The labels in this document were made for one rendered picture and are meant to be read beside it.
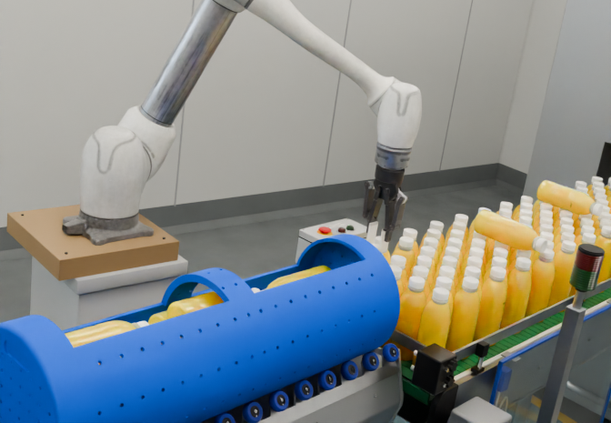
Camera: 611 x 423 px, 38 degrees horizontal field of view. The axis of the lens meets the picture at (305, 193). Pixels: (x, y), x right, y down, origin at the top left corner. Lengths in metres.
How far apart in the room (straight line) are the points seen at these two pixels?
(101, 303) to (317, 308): 0.70
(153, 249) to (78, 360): 0.87
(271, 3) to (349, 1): 3.46
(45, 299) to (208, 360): 0.93
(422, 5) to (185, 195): 2.08
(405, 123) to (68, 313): 0.99
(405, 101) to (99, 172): 0.79
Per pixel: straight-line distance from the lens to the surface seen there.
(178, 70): 2.40
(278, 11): 2.18
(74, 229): 2.35
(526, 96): 7.02
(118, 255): 2.29
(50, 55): 4.60
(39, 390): 1.51
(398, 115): 2.19
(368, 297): 1.94
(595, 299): 2.91
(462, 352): 2.21
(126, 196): 2.31
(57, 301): 2.41
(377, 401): 2.14
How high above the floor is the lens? 1.97
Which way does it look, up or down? 19 degrees down
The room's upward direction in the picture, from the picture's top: 8 degrees clockwise
